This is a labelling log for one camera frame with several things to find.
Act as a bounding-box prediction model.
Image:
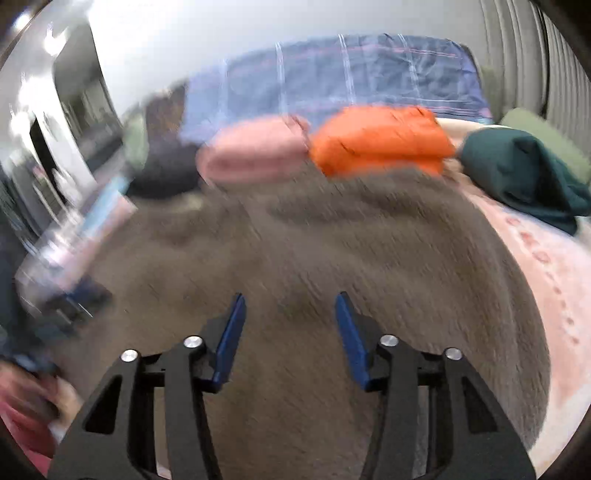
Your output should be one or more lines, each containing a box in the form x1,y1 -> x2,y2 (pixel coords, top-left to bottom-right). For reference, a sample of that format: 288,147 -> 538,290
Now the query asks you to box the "pink folded garment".
196,115 -> 312,185

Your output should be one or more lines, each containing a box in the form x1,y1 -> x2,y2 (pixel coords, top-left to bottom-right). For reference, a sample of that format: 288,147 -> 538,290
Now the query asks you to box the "pink fleece blanket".
434,117 -> 591,472

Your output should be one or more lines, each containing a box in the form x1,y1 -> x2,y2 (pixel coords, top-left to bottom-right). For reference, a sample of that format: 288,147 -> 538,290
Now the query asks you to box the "blue plaid sheet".
180,34 -> 485,144

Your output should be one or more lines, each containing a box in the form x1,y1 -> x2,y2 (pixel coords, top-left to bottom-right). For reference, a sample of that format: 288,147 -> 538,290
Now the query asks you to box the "light green pillow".
501,108 -> 591,181

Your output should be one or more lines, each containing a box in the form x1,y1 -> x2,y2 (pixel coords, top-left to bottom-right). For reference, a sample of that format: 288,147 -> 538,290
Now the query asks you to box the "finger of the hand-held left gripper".
41,277 -> 114,326

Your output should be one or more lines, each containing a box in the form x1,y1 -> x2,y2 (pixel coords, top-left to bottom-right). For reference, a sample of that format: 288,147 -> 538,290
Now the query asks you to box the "grey pleated curtain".
480,0 -> 591,153

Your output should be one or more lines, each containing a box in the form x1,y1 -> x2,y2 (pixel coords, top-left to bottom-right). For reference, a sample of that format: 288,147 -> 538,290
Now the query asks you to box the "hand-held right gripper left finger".
48,292 -> 247,480

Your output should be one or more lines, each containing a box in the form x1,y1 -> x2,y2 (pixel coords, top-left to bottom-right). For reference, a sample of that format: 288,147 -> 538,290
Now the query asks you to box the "orange folded garment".
308,106 -> 458,178

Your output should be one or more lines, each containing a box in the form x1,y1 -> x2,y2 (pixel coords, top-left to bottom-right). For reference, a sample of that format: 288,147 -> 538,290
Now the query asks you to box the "green ribbed cushion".
122,113 -> 149,171

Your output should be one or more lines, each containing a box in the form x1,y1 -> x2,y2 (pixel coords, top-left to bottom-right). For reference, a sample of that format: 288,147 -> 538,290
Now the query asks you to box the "black cloth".
127,143 -> 204,199

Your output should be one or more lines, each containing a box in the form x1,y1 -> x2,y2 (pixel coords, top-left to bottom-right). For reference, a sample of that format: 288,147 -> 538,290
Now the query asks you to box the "person's left hand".
0,360 -> 84,444

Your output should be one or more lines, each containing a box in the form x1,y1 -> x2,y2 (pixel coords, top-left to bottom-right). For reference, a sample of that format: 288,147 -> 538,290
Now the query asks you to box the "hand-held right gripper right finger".
335,291 -> 536,480

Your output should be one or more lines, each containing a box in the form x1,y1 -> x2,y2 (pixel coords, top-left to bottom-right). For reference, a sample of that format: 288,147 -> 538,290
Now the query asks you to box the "olive fleece jacket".
51,166 -> 552,480

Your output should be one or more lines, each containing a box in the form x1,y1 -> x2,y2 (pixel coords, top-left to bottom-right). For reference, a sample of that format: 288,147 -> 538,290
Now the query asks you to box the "teal garment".
459,128 -> 591,236

